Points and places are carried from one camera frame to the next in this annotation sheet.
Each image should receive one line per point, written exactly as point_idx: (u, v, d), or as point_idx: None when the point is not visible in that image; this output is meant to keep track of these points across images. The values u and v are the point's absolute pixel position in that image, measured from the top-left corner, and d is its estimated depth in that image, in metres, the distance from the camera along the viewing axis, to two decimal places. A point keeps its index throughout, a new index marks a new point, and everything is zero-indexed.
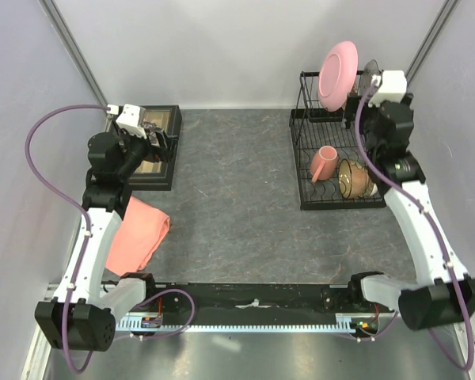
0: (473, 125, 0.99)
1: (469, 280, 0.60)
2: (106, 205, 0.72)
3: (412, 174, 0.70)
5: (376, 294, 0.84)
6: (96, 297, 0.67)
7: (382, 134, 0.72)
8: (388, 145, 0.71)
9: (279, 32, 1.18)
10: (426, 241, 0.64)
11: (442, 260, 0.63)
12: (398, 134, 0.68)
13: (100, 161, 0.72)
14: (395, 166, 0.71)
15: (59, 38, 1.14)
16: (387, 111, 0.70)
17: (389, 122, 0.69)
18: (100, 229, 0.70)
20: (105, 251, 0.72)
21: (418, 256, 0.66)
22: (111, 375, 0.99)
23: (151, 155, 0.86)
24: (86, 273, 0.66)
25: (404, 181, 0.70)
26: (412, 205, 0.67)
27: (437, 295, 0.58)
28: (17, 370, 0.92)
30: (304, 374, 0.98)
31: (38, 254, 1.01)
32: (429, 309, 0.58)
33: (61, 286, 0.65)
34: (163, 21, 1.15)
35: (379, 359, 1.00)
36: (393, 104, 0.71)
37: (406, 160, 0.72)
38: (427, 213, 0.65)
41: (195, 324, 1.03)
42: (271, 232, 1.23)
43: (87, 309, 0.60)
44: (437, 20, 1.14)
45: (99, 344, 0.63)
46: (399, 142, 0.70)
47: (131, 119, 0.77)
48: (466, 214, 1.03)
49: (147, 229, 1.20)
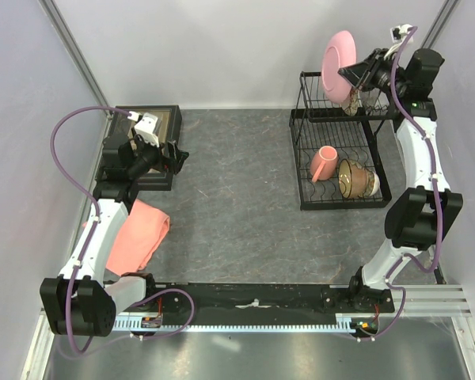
0: None
1: (450, 195, 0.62)
2: (114, 197, 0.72)
3: (426, 112, 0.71)
5: (375, 268, 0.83)
6: (99, 279, 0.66)
7: (407, 74, 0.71)
8: (411, 85, 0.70)
9: (279, 31, 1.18)
10: (422, 161, 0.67)
11: (430, 173, 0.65)
12: (423, 74, 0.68)
13: (112, 158, 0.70)
14: (412, 104, 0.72)
15: (59, 37, 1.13)
16: (425, 54, 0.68)
17: (416, 63, 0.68)
18: (108, 217, 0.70)
20: (110, 241, 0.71)
21: (410, 173, 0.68)
22: (111, 374, 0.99)
23: (161, 165, 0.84)
24: (93, 253, 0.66)
25: (416, 115, 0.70)
26: (417, 133, 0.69)
27: (417, 197, 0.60)
28: (17, 370, 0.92)
30: (304, 374, 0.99)
31: (38, 253, 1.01)
32: (404, 208, 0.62)
33: (66, 264, 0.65)
34: (162, 21, 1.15)
35: (379, 359, 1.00)
36: (429, 51, 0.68)
37: (423, 103, 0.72)
38: (428, 139, 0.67)
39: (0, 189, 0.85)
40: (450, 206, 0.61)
41: (195, 324, 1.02)
42: (271, 232, 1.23)
43: (90, 286, 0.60)
44: (437, 19, 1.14)
45: (99, 328, 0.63)
46: (422, 84, 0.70)
47: (148, 127, 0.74)
48: (467, 215, 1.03)
49: (147, 229, 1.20)
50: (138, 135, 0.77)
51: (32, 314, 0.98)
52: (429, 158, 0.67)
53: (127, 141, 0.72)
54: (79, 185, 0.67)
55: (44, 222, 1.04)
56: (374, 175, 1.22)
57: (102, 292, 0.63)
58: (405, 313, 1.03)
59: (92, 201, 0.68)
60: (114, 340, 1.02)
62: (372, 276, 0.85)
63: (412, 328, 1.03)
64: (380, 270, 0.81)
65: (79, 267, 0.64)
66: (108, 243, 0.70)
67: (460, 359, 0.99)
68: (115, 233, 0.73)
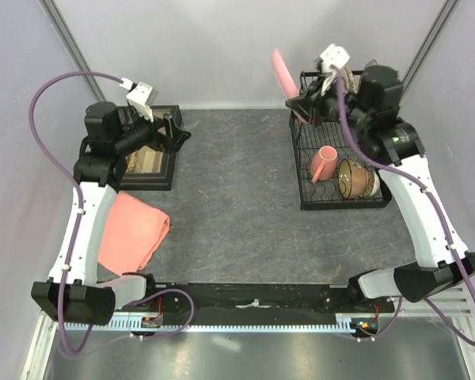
0: None
1: (470, 259, 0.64)
2: (98, 177, 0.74)
3: (410, 143, 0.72)
5: (376, 289, 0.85)
6: (91, 275, 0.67)
7: (369, 103, 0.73)
8: (376, 112, 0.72)
9: (278, 31, 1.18)
10: (431, 225, 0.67)
11: (445, 240, 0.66)
12: (387, 100, 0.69)
13: (96, 129, 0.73)
14: (393, 138, 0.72)
15: (58, 37, 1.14)
16: (372, 76, 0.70)
17: (376, 88, 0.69)
18: (93, 206, 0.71)
20: (99, 232, 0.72)
21: (419, 238, 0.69)
22: (111, 374, 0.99)
23: (155, 143, 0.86)
24: (81, 253, 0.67)
25: (403, 158, 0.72)
26: (413, 184, 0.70)
27: (444, 278, 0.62)
28: (17, 370, 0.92)
30: (304, 374, 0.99)
31: (38, 253, 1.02)
32: (428, 284, 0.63)
33: (55, 267, 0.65)
34: (162, 21, 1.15)
35: (379, 359, 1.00)
36: (380, 68, 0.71)
37: (402, 129, 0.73)
38: (429, 192, 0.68)
39: (1, 190, 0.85)
40: (473, 271, 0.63)
41: (195, 324, 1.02)
42: (271, 232, 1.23)
43: (83, 291, 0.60)
44: (438, 20, 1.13)
45: (96, 313, 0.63)
46: (388, 109, 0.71)
47: (140, 97, 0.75)
48: (467, 215, 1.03)
49: (147, 229, 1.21)
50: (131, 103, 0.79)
51: (32, 314, 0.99)
52: (437, 219, 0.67)
53: (114, 112, 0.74)
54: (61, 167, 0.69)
55: (43, 222, 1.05)
56: (374, 175, 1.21)
57: (97, 290, 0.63)
58: (404, 313, 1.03)
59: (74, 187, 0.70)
60: (114, 340, 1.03)
62: (374, 295, 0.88)
63: (412, 328, 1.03)
64: (383, 293, 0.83)
65: (69, 270, 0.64)
66: (96, 237, 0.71)
67: (459, 358, 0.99)
68: (103, 222, 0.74)
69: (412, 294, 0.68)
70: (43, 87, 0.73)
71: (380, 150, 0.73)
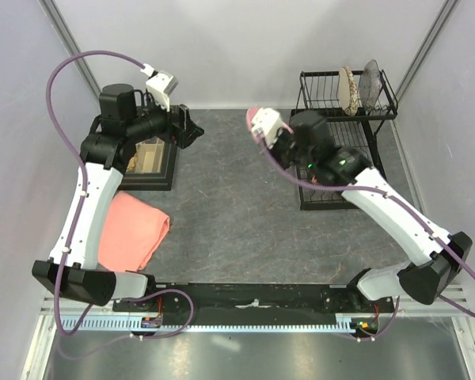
0: None
1: (456, 241, 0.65)
2: (104, 157, 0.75)
3: (357, 162, 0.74)
5: (379, 291, 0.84)
6: (92, 260, 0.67)
7: (305, 144, 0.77)
8: (316, 148, 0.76)
9: (278, 32, 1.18)
10: (406, 222, 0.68)
11: (424, 232, 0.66)
12: (318, 135, 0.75)
13: (110, 108, 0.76)
14: (340, 161, 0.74)
15: (59, 37, 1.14)
16: (298, 119, 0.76)
17: (304, 128, 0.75)
18: (97, 189, 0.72)
20: (101, 217, 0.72)
21: (403, 239, 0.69)
22: (111, 374, 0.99)
23: (169, 135, 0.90)
24: (81, 237, 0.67)
25: (355, 175, 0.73)
26: (375, 194, 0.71)
27: (440, 267, 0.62)
28: (17, 371, 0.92)
30: (304, 374, 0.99)
31: (37, 253, 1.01)
32: (431, 280, 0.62)
33: (57, 247, 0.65)
34: (162, 21, 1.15)
35: (378, 359, 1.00)
36: (302, 112, 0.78)
37: (345, 153, 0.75)
38: (391, 195, 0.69)
39: (1, 190, 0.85)
40: (461, 249, 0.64)
41: (195, 324, 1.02)
42: (271, 232, 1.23)
43: (81, 275, 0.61)
44: (437, 20, 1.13)
45: (95, 295, 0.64)
46: (324, 141, 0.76)
47: (158, 85, 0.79)
48: (467, 215, 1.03)
49: (147, 229, 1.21)
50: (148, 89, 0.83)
51: (32, 314, 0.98)
52: (409, 216, 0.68)
53: (132, 93, 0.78)
54: (70, 146, 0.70)
55: (43, 222, 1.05)
56: None
57: (96, 273, 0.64)
58: (405, 313, 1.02)
59: (80, 167, 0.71)
60: (114, 340, 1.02)
62: (378, 297, 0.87)
63: (412, 328, 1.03)
64: (385, 294, 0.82)
65: (69, 252, 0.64)
66: (98, 222, 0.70)
67: (459, 359, 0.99)
68: (107, 207, 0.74)
69: (420, 296, 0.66)
70: (60, 66, 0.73)
71: (335, 176, 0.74)
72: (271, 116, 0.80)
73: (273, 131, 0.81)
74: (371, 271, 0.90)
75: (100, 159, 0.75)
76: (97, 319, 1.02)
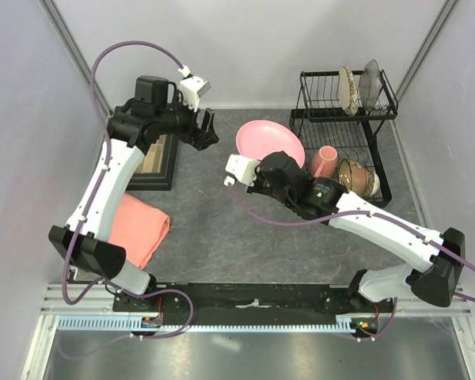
0: None
1: (448, 238, 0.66)
2: (128, 137, 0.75)
3: (334, 190, 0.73)
5: (383, 294, 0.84)
6: (105, 233, 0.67)
7: (281, 184, 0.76)
8: (292, 187, 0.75)
9: (278, 31, 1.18)
10: (397, 234, 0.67)
11: (417, 239, 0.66)
12: (290, 176, 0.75)
13: (146, 93, 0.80)
14: (317, 195, 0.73)
15: (59, 38, 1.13)
16: (268, 165, 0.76)
17: (276, 171, 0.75)
18: (118, 165, 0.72)
20: (120, 192, 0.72)
21: (399, 251, 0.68)
22: (111, 375, 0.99)
23: (189, 136, 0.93)
24: (98, 208, 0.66)
25: (335, 203, 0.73)
26: (359, 215, 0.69)
27: (443, 269, 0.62)
28: (17, 371, 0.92)
30: (304, 374, 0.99)
31: (37, 253, 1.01)
32: (438, 283, 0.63)
33: (74, 215, 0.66)
34: (162, 22, 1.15)
35: (378, 359, 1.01)
36: (271, 154, 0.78)
37: (319, 184, 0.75)
38: (375, 213, 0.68)
39: (1, 191, 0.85)
40: (456, 245, 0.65)
41: (195, 324, 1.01)
42: (271, 232, 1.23)
43: (94, 243, 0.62)
44: (437, 19, 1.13)
45: (104, 266, 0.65)
46: (296, 177, 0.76)
47: (193, 86, 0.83)
48: (467, 215, 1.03)
49: (147, 230, 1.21)
50: (181, 88, 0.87)
51: (32, 314, 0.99)
52: (397, 227, 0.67)
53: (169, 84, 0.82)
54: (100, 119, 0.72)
55: (44, 222, 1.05)
56: (374, 176, 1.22)
57: (108, 245, 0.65)
58: (405, 313, 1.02)
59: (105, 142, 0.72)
60: (114, 340, 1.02)
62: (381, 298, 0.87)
63: (412, 328, 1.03)
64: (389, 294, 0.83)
65: (85, 221, 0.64)
66: (115, 198, 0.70)
67: (459, 359, 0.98)
68: (126, 185, 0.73)
69: (435, 299, 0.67)
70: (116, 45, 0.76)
71: (317, 210, 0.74)
72: (242, 165, 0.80)
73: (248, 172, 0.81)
74: (368, 272, 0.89)
75: (123, 138, 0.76)
76: (97, 319, 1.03)
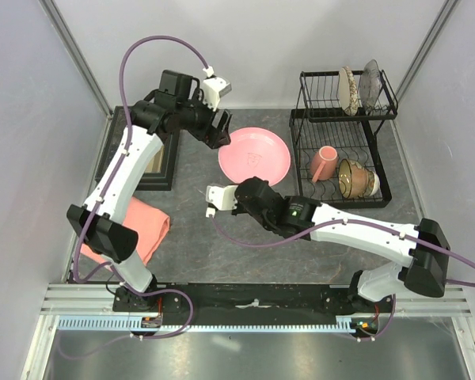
0: None
1: (422, 229, 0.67)
2: (149, 123, 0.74)
3: (310, 207, 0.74)
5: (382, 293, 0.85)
6: (119, 215, 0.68)
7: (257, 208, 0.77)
8: (268, 210, 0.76)
9: (279, 31, 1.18)
10: (374, 234, 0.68)
11: (392, 235, 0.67)
12: (264, 200, 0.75)
13: None
14: (293, 214, 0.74)
15: (59, 37, 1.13)
16: (244, 191, 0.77)
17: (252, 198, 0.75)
18: (138, 151, 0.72)
20: (137, 176, 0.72)
21: (380, 250, 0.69)
22: (111, 375, 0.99)
23: (204, 134, 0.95)
24: (115, 191, 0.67)
25: (313, 218, 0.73)
26: (335, 225, 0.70)
27: (423, 261, 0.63)
28: (17, 371, 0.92)
30: (304, 374, 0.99)
31: (37, 254, 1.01)
32: (423, 275, 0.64)
33: (92, 195, 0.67)
34: (162, 21, 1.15)
35: (378, 358, 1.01)
36: (247, 181, 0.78)
37: (294, 202, 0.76)
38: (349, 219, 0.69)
39: (1, 191, 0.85)
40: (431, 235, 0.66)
41: (195, 324, 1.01)
42: (271, 232, 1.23)
43: (108, 225, 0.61)
44: (437, 20, 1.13)
45: (117, 249, 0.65)
46: (271, 199, 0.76)
47: (218, 86, 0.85)
48: (467, 214, 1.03)
49: (147, 230, 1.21)
50: (203, 86, 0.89)
51: (32, 313, 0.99)
52: (373, 229, 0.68)
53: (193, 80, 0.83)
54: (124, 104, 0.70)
55: (44, 222, 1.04)
56: (374, 176, 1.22)
57: (122, 228, 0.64)
58: (405, 313, 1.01)
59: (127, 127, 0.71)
60: (114, 340, 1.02)
62: (381, 297, 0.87)
63: (412, 328, 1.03)
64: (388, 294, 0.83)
65: (101, 203, 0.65)
66: (131, 183, 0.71)
67: (459, 359, 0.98)
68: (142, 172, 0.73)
69: (430, 292, 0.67)
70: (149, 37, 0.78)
71: (296, 229, 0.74)
72: (218, 195, 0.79)
73: (228, 200, 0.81)
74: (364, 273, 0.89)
75: (144, 125, 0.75)
76: (97, 319, 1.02)
